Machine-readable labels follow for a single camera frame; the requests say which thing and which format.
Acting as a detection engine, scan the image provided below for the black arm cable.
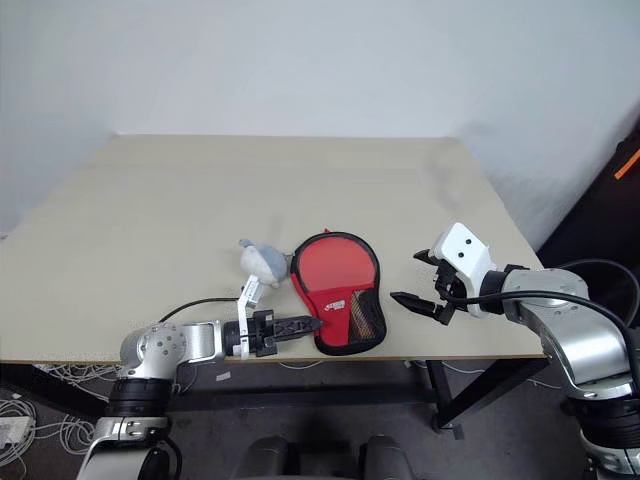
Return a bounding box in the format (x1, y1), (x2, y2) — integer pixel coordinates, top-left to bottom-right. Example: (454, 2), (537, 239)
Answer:
(442, 258), (640, 381)
(158, 297), (240, 324)

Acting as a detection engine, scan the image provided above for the white floor cable tangle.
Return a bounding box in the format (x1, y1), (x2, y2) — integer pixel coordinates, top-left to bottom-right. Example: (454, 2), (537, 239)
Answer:
(0, 362), (124, 480)

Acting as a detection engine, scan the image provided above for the red paddle case black trim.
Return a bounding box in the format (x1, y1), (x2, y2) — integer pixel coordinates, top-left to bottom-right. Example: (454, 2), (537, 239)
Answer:
(288, 227), (389, 358)

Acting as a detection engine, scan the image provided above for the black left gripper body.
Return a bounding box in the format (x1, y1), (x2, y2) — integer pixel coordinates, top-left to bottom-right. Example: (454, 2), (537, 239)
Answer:
(248, 309), (281, 359)

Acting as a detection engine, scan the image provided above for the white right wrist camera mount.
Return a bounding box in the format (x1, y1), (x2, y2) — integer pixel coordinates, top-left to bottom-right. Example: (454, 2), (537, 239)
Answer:
(432, 222), (495, 319)

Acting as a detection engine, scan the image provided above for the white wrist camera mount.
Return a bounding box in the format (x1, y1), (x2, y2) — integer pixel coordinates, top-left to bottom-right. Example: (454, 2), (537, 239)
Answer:
(432, 222), (495, 319)
(236, 273), (265, 361)

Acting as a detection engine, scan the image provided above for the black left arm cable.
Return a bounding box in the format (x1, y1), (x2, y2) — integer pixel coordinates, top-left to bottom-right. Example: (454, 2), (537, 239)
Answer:
(158, 297), (240, 324)

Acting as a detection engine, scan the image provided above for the dark rounded shape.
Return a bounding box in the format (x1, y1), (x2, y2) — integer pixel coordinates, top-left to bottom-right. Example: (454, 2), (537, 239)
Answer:
(358, 434), (417, 480)
(246, 434), (302, 480)

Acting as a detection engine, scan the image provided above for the black case with orange tape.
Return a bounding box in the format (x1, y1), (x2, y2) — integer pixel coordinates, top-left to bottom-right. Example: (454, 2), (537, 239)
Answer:
(536, 133), (640, 331)

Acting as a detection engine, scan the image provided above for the black metal table frame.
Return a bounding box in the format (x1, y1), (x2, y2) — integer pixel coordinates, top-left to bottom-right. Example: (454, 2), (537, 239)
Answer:
(0, 355), (551, 442)

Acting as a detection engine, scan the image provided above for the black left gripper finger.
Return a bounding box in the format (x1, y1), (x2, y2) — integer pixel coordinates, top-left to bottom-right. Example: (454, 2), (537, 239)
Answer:
(272, 315), (326, 332)
(267, 327), (321, 346)

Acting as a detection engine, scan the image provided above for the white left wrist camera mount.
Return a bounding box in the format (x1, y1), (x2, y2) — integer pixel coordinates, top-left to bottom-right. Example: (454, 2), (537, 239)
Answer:
(236, 273), (265, 361)

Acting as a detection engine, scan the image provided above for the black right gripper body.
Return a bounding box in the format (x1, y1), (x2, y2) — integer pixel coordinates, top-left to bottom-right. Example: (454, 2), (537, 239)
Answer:
(432, 259), (469, 326)

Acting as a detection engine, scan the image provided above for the grey white plush keychain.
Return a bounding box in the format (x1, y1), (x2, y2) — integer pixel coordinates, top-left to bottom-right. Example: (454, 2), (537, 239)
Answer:
(237, 238), (288, 290)

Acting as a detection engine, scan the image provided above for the white power strip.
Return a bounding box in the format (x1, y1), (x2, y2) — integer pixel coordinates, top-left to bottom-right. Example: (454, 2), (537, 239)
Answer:
(0, 416), (33, 450)

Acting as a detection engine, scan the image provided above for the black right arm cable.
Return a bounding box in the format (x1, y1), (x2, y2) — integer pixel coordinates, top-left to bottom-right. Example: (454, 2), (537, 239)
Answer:
(442, 258), (640, 381)

